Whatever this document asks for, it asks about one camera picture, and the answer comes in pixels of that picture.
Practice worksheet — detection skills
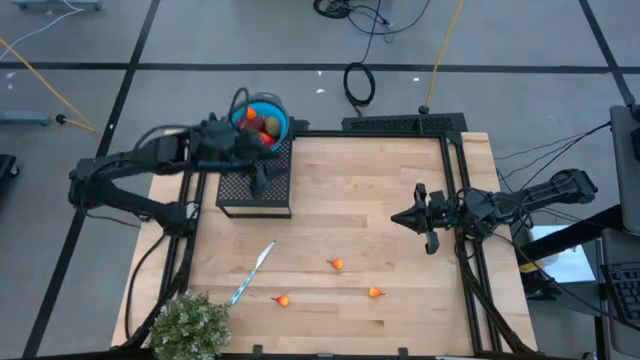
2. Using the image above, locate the black perforated metal stand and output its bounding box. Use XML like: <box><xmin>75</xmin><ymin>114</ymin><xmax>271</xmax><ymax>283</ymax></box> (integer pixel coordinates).
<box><xmin>214</xmin><ymin>115</ymin><xmax>296</xmax><ymax>220</ymax></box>

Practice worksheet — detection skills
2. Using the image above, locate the black perforated frame panel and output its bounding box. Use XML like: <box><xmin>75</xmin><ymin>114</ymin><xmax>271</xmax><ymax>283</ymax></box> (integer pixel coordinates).
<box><xmin>342</xmin><ymin>112</ymin><xmax>469</xmax><ymax>134</ymax></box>

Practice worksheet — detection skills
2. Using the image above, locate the silver knife blue handle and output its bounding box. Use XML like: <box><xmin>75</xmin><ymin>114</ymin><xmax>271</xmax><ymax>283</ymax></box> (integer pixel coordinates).
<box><xmin>228</xmin><ymin>240</ymin><xmax>278</xmax><ymax>306</ymax></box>

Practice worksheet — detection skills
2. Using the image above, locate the grey monitor back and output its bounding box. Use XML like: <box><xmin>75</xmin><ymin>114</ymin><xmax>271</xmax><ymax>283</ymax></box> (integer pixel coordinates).
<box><xmin>608</xmin><ymin>103</ymin><xmax>640</xmax><ymax>236</ymax></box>

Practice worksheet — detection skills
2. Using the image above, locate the green artificial plant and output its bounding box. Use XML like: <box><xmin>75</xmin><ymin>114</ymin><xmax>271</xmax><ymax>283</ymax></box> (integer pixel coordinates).
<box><xmin>148</xmin><ymin>289</ymin><xmax>233</xmax><ymax>360</ymax></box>

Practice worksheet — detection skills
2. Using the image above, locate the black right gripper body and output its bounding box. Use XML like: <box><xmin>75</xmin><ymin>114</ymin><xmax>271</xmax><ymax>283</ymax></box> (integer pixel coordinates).
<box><xmin>413</xmin><ymin>182</ymin><xmax>464</xmax><ymax>256</ymax></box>

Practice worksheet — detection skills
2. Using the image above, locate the grey metal floor foot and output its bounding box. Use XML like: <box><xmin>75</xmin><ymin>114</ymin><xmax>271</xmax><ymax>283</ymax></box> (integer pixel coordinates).
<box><xmin>0</xmin><ymin>110</ymin><xmax>54</xmax><ymax>126</ymax></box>
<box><xmin>12</xmin><ymin>0</ymin><xmax>104</xmax><ymax>12</ymax></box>

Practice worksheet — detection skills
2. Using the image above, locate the black cable bundle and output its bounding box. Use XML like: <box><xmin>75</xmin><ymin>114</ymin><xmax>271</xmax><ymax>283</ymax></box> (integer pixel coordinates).
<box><xmin>313</xmin><ymin>0</ymin><xmax>432</xmax><ymax>36</ymax></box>

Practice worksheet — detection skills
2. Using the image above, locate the white floor cable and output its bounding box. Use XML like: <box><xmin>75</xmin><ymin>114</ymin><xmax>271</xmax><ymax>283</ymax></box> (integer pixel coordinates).
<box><xmin>0</xmin><ymin>0</ymin><xmax>86</xmax><ymax>64</ymax></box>

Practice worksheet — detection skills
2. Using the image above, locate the black computer keyboard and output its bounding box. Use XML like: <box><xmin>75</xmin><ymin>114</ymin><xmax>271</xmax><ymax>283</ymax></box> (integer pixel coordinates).
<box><xmin>601</xmin><ymin>262</ymin><xmax>640</xmax><ymax>324</ymax></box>

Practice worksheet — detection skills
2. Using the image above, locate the yellow floor cable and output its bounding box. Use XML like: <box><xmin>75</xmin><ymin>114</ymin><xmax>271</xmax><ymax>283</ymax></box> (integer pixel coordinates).
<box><xmin>0</xmin><ymin>37</ymin><xmax>97</xmax><ymax>134</ymax></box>

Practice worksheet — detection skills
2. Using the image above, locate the black coiled floor cable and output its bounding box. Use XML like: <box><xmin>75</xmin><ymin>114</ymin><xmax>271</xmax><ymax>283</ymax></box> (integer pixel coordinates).
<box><xmin>342</xmin><ymin>0</ymin><xmax>384</xmax><ymax>118</ymax></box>

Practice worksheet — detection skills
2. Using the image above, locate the yellow hanging cable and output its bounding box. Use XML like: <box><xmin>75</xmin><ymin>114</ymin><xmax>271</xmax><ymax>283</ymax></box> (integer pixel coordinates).
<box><xmin>422</xmin><ymin>0</ymin><xmax>466</xmax><ymax>115</ymax></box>

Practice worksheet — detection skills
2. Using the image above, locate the blue collapsible bowl grey rim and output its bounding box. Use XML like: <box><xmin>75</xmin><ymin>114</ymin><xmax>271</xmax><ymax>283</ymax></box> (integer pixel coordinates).
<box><xmin>228</xmin><ymin>91</ymin><xmax>292</xmax><ymax>154</ymax></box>

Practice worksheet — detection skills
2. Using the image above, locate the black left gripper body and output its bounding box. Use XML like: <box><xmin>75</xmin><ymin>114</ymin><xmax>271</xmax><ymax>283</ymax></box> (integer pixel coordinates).
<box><xmin>199</xmin><ymin>114</ymin><xmax>274</xmax><ymax>199</ymax></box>

